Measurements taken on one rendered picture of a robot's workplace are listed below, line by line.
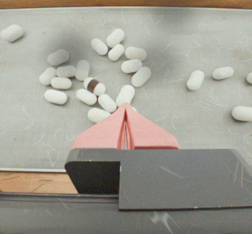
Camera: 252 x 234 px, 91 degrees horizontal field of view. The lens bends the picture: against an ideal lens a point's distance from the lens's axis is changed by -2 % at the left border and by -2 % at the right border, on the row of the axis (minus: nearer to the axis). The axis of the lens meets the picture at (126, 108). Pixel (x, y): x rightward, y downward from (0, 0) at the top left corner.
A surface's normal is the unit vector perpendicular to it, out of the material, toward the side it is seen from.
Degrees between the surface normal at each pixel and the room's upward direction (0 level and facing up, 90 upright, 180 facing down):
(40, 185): 45
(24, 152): 0
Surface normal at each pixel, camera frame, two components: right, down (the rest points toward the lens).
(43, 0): 0.00, 0.97
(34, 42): 0.00, -0.24
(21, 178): 0.00, -0.86
